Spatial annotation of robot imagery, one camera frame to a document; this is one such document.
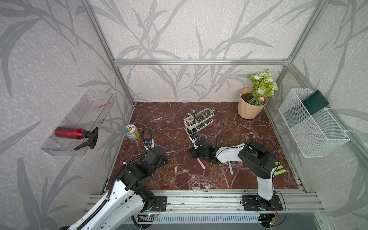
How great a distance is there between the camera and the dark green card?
0.69 metres

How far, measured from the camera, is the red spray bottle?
0.54m

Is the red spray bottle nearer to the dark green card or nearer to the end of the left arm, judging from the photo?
the end of the left arm

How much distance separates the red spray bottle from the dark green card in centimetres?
97
